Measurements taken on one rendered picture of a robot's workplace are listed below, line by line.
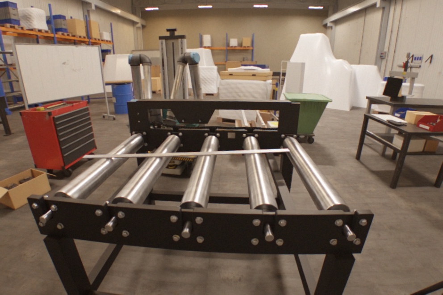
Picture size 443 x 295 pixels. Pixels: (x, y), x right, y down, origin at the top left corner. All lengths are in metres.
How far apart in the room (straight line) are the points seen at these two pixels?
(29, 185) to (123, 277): 1.69
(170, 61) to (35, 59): 3.50
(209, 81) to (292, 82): 5.28
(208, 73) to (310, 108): 6.45
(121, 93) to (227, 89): 3.34
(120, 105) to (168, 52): 4.27
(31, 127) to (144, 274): 2.33
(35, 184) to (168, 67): 2.11
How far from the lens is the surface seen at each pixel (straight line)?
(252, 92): 4.77
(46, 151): 3.34
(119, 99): 6.83
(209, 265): 1.81
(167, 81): 2.82
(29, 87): 5.59
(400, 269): 2.21
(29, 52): 5.63
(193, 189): 0.94
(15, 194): 3.05
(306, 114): 3.94
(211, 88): 9.65
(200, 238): 0.85
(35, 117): 3.26
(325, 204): 0.97
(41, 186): 3.17
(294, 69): 5.05
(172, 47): 2.81
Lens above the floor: 1.43
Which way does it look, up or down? 18 degrees down
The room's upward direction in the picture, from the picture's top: straight up
